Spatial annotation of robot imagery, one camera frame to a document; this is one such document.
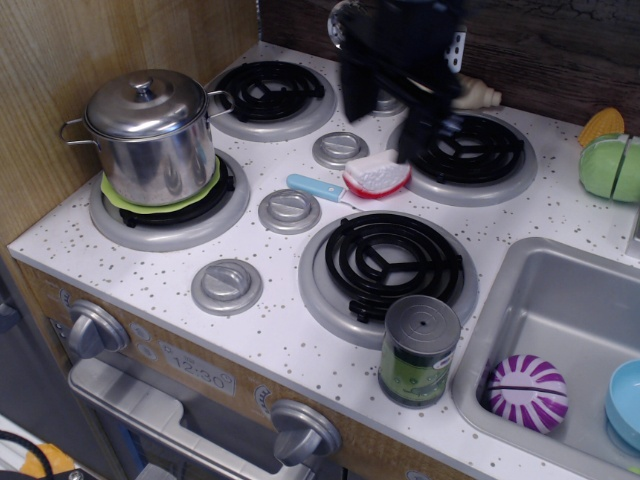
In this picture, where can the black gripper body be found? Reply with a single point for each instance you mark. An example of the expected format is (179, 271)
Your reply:
(404, 44)

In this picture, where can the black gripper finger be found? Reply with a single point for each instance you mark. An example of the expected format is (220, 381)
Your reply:
(359, 90)
(424, 122)

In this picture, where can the steel pot lid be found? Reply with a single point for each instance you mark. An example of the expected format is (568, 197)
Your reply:
(144, 104)

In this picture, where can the steel pot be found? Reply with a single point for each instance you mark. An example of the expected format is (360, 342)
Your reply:
(158, 170)

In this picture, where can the grey stovetop knob back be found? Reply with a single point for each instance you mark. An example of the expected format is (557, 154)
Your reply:
(387, 105)

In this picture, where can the grey stovetop knob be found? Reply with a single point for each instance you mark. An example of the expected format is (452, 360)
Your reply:
(387, 105)
(335, 149)
(289, 212)
(226, 287)

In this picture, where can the white slotted spatula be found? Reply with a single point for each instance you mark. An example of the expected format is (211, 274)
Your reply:
(455, 52)

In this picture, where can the cream toy bottle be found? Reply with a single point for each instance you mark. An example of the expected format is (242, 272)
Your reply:
(475, 94)

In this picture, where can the back right black burner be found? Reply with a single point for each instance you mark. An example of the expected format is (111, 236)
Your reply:
(481, 151)

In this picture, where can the black burner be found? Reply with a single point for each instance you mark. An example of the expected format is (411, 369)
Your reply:
(379, 258)
(269, 91)
(481, 151)
(217, 194)

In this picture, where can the grey stovetop knob upper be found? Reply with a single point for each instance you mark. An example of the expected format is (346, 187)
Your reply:
(335, 149)

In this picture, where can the metal skimmer spoon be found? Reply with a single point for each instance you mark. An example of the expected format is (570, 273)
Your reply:
(335, 26)

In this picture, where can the back left black burner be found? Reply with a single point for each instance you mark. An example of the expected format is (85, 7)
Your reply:
(269, 91)

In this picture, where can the grey stovetop knob middle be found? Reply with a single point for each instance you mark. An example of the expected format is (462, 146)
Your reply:
(289, 212)

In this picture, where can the front right black burner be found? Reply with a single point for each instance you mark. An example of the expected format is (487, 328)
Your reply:
(379, 258)

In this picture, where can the front left black burner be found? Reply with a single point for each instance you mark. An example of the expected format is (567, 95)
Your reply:
(217, 194)

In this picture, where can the yellow toy corn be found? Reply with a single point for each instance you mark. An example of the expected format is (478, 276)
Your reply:
(606, 121)

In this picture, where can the green toy cabbage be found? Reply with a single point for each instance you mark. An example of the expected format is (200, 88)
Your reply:
(609, 167)

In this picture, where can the green toy can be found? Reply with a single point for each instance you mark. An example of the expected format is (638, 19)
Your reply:
(421, 334)

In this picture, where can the grey sink basin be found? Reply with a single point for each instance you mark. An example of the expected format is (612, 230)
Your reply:
(576, 310)

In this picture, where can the grey stovetop knob front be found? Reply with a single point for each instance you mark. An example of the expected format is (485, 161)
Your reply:
(226, 287)

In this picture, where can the green round mat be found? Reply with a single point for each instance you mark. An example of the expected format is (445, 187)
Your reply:
(120, 202)

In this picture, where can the purple white striped ball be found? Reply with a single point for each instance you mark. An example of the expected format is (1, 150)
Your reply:
(528, 391)

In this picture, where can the oven clock display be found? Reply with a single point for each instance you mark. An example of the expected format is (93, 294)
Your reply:
(198, 368)

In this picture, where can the light blue bowl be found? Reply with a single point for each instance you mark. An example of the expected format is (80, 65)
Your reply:
(622, 402)

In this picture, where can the right oven dial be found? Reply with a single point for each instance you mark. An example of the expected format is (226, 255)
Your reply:
(302, 433)

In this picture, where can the oven dial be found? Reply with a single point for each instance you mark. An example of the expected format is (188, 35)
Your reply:
(302, 433)
(95, 331)

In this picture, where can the left oven dial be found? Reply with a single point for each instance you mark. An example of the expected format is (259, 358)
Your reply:
(95, 331)

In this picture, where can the grey oven door handle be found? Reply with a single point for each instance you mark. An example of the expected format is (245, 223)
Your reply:
(158, 416)

